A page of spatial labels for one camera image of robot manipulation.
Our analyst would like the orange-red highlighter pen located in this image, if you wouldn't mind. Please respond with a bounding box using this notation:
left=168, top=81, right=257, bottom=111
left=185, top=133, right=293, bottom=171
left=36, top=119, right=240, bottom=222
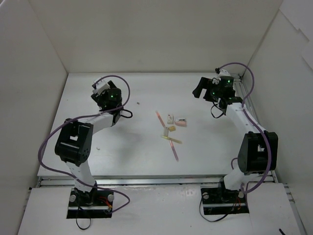
left=156, top=111, right=166, bottom=128

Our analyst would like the yellow highlighter pen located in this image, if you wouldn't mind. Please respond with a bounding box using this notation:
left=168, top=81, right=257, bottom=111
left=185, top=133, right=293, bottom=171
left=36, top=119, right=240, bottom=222
left=161, top=135, right=182, bottom=144

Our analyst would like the pink highlighter pen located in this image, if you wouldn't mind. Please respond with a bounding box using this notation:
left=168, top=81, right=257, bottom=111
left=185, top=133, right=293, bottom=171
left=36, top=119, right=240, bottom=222
left=169, top=140, right=179, bottom=162

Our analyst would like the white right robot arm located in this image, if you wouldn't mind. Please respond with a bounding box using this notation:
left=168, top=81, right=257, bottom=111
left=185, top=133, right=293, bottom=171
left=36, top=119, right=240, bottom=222
left=192, top=76, right=278, bottom=202

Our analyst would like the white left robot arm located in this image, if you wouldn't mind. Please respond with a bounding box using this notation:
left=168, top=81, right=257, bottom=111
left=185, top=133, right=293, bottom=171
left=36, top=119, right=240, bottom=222
left=55, top=81, right=122, bottom=206

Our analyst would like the pink correction tape dispenser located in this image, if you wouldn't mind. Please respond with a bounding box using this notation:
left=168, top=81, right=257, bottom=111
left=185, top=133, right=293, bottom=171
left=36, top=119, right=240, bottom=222
left=174, top=117, right=187, bottom=127

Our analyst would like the white eraser with red print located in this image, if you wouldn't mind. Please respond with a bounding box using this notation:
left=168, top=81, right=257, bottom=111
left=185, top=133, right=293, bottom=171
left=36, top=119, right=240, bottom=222
left=167, top=114, right=174, bottom=124

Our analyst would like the small white eraser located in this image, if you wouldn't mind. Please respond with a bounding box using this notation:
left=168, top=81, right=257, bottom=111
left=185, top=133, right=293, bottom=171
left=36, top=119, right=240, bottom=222
left=163, top=127, right=169, bottom=137

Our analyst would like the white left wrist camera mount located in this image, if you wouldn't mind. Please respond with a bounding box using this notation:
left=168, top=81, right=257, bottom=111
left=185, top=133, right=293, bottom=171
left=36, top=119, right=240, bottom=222
left=92, top=78, right=110, bottom=94

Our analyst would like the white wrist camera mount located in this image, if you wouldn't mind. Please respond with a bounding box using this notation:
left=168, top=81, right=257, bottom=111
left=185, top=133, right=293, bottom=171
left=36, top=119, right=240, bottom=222
left=215, top=68, right=231, bottom=79
left=92, top=78, right=110, bottom=94

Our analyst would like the aluminium right side rail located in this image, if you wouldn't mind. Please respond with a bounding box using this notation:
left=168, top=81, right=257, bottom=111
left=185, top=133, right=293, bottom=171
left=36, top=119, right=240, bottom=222
left=231, top=71, right=258, bottom=121

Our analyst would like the aluminium rail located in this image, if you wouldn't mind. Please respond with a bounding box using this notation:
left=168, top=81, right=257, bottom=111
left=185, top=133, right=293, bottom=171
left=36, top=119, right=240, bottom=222
left=36, top=174, right=274, bottom=187
left=231, top=71, right=258, bottom=121

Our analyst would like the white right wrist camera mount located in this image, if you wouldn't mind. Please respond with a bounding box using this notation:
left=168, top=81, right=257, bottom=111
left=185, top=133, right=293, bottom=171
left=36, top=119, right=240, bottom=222
left=215, top=68, right=231, bottom=79

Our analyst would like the aluminium front rail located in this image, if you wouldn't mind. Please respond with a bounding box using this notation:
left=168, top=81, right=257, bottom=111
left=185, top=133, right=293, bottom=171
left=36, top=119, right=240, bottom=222
left=36, top=174, right=274, bottom=187

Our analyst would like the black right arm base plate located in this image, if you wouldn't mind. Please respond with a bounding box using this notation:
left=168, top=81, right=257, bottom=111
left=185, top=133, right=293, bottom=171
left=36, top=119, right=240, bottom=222
left=201, top=188, right=249, bottom=216

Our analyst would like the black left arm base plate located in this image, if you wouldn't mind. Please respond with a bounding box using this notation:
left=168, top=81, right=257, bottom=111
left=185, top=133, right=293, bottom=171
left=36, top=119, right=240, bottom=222
left=67, top=188, right=114, bottom=219

